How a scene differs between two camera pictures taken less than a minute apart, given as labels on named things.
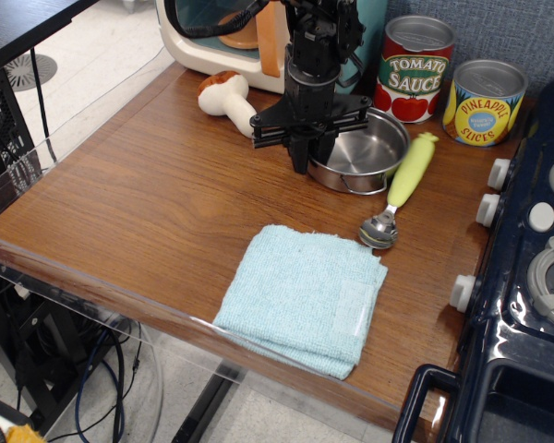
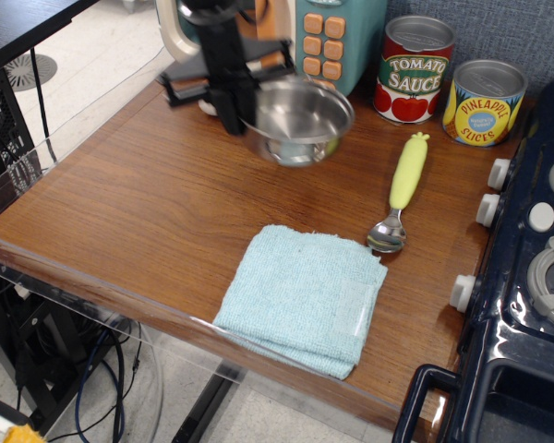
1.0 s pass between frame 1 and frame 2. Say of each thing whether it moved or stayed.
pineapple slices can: stayed
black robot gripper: moved
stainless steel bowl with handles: moved
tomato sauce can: stayed
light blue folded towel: stayed
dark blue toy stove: stayed
